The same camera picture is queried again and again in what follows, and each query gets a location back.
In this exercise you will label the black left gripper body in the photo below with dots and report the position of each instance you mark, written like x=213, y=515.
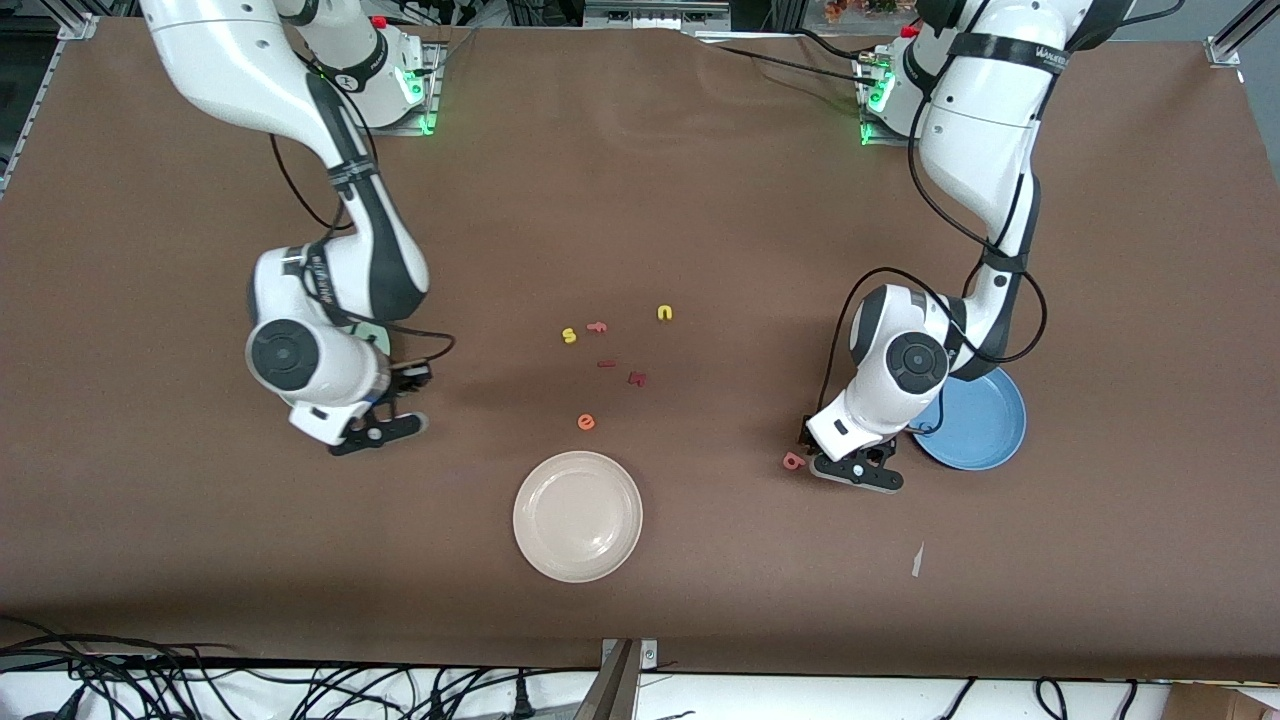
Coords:
x=806, y=433

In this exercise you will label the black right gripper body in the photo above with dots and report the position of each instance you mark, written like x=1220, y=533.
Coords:
x=410, y=379

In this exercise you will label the pink foam letter b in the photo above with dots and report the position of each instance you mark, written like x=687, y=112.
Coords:
x=787, y=459

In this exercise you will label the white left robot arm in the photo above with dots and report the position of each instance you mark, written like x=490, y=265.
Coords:
x=980, y=140

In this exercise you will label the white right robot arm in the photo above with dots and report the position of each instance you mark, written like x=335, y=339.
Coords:
x=220, y=60

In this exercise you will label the light green plate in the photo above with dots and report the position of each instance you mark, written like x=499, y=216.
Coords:
x=375, y=338

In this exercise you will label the white paper scrap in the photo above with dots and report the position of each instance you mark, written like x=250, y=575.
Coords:
x=917, y=562

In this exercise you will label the blue plate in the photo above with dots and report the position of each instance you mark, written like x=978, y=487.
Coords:
x=985, y=420

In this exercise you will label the beige plate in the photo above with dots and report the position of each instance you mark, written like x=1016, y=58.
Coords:
x=578, y=517

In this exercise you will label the cardboard box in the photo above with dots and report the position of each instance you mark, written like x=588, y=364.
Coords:
x=1220, y=705

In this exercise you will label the grey equipment box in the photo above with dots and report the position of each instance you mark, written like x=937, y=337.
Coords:
x=650, y=15

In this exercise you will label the orange decoration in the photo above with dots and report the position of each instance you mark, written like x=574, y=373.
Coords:
x=860, y=8

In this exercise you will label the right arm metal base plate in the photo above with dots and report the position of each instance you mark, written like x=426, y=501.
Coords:
x=436, y=100

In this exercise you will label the metal table bracket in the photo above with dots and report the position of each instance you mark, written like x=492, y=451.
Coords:
x=650, y=655

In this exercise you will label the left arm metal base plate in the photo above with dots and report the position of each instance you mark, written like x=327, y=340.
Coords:
x=870, y=141

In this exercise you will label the aluminium frame rail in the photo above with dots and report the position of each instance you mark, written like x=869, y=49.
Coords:
x=78, y=28

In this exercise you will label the aluminium profile with bracket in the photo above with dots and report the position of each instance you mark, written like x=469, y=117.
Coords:
x=1225, y=50

